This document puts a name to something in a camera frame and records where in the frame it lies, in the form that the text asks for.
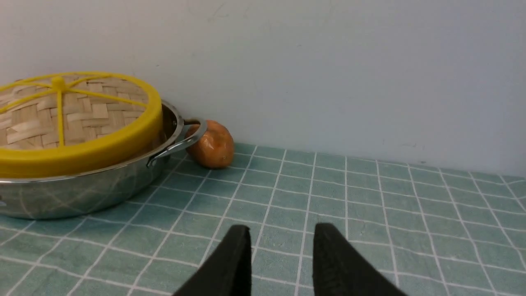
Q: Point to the brown bread roll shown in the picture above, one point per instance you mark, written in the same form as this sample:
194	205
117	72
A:
215	150

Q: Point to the green checkered tablecloth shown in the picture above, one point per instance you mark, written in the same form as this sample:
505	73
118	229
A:
430	230

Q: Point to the stainless steel pot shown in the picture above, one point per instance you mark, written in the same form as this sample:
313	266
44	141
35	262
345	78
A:
85	193

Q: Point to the yellow woven steamer lid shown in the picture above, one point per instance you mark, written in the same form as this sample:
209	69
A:
67	123

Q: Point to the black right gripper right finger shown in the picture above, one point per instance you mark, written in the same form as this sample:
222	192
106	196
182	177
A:
340	270

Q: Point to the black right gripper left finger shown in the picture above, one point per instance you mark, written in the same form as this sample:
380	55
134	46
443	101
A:
227	271

